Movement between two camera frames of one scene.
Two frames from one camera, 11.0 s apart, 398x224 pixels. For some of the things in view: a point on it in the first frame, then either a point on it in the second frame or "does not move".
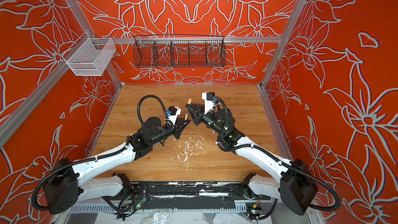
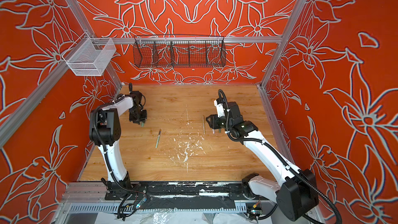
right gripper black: (199, 111) → (213, 120)
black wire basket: (154, 51) does not move
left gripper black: (178, 128) → (142, 119)
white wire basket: (89, 56) does not move
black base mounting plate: (186, 191) does not move
